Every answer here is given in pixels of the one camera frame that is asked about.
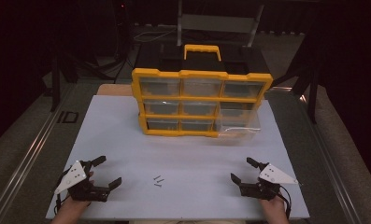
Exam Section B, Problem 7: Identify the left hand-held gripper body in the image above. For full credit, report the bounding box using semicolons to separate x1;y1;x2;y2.
53;160;111;203

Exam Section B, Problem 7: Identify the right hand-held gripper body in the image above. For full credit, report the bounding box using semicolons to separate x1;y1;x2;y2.
238;161;300;202

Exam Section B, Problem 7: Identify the clear plastic drawer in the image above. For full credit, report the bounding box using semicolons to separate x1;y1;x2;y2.
213;107;263;140

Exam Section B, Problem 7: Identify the yellow black organizer cabinet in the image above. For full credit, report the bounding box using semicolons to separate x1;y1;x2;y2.
130;44;274;139

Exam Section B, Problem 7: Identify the person's left hand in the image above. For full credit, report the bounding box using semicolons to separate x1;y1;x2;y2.
55;170;95;219

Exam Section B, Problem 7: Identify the person's right hand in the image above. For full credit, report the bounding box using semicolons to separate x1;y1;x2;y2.
259;192;289;219

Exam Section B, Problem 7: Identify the white foam board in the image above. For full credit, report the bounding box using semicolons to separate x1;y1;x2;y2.
45;94;310;221

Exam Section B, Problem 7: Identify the wooden board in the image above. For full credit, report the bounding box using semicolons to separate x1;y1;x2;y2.
96;83;135;97

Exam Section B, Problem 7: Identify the grid of organizer bins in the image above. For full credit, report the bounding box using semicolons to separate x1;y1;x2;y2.
138;77;265;132

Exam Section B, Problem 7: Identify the black stand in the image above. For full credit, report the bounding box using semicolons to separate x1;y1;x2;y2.
50;54;79;113
272;29;321;125

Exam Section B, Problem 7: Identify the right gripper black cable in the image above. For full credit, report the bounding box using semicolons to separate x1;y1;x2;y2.
277;184;293;219

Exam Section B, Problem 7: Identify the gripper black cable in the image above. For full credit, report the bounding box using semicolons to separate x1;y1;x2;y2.
277;184;293;219
53;174;69;217

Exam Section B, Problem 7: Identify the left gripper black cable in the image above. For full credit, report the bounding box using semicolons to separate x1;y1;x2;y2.
53;174;69;217

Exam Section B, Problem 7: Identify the metal rail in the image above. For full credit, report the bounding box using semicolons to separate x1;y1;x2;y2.
293;90;364;224
0;83;77;224

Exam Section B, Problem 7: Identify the bundle of black cables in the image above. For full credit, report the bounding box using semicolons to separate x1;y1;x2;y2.
77;40;137;82

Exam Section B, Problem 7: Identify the white floor cable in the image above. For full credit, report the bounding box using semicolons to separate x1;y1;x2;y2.
133;27;178;44

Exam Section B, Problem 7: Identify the grey metal stand frame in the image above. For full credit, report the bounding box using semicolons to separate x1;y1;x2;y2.
176;0;265;49

